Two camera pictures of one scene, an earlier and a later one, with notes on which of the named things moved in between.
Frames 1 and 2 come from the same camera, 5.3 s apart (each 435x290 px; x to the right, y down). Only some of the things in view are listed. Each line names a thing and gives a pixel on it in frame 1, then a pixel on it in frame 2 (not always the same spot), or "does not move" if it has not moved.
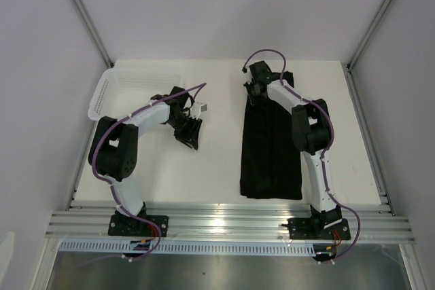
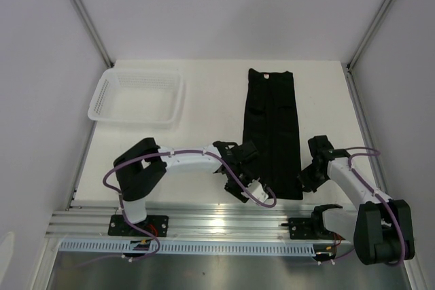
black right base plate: (304, 229) does not move
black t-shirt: (270, 166) does not move
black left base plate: (128, 225) does not move
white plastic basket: (119, 91) does not move
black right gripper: (249, 87) -> (308, 185)
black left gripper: (191, 136) -> (236, 191)
